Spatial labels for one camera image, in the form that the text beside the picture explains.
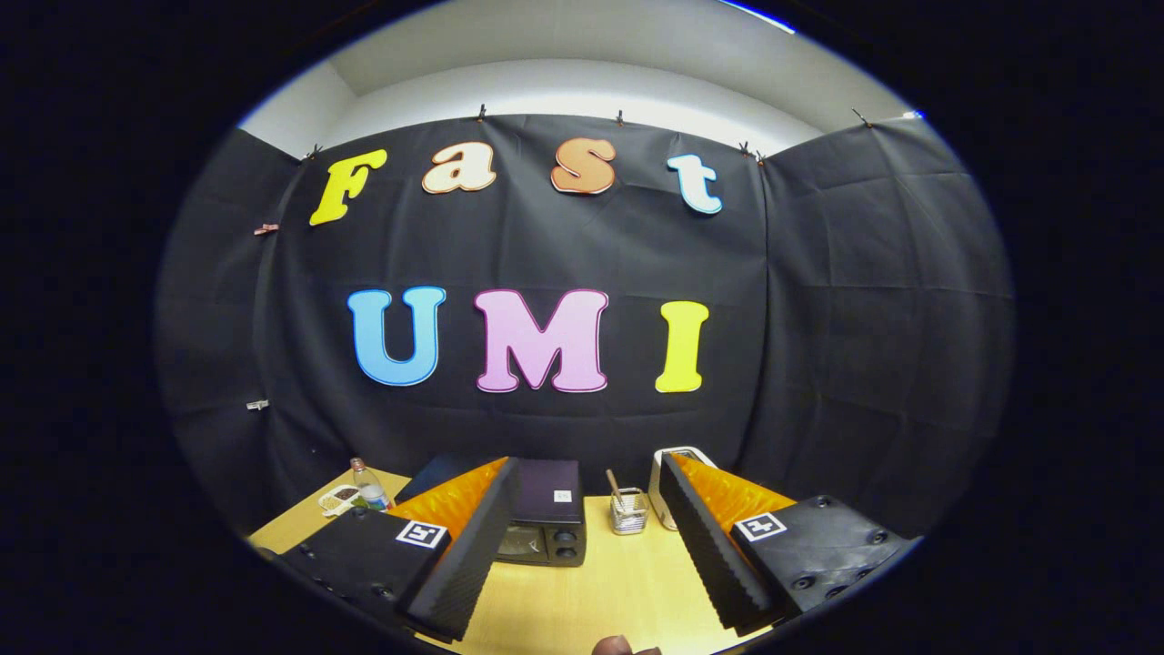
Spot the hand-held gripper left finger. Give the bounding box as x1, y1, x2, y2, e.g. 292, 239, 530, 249
273, 457, 522, 642

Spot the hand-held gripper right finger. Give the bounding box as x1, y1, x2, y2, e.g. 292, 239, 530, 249
657, 452, 915, 638

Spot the black toaster oven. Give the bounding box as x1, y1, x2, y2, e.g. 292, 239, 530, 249
396, 453, 587, 568

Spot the white pop-up toaster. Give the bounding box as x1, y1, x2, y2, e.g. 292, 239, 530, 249
648, 446, 719, 531

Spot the clear plastic water bottle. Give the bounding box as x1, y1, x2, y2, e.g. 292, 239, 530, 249
350, 458, 392, 512

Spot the white divided snack dish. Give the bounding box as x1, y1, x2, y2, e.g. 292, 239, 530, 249
318, 485, 365, 518

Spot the black backdrop cloth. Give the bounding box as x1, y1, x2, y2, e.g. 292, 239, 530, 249
155, 114, 1017, 539

